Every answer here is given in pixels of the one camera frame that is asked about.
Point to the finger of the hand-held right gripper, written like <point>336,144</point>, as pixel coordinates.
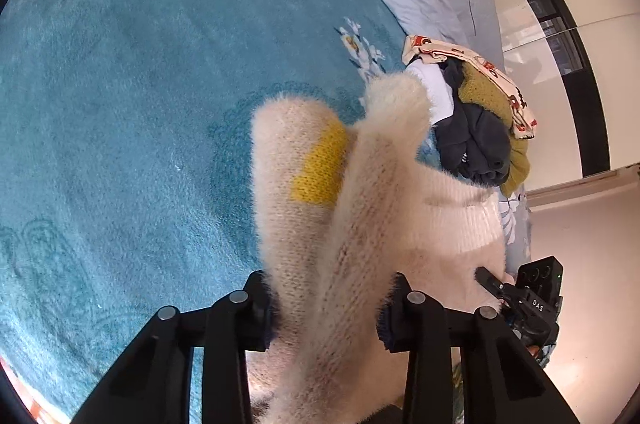
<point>491,284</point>

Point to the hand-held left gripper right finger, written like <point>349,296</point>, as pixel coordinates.
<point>388,319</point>

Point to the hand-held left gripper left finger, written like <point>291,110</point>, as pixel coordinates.
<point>263,315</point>

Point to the cream fuzzy sweater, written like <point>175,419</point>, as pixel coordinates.
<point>370,224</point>

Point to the pile of folded clothes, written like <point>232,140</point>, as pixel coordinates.
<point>500,78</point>

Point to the dark grey garment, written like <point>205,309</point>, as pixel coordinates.
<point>475,133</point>

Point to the olive green knit garment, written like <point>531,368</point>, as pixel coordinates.
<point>495,113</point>

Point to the white garment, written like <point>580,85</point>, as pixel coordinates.
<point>434,91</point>

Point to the blue floral plush blanket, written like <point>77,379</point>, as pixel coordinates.
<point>150,103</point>

